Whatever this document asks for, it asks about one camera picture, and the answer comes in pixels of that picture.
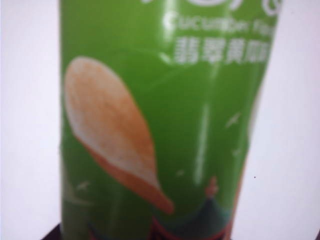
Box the green chips tube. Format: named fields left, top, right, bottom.
left=58, top=0, right=285, bottom=240

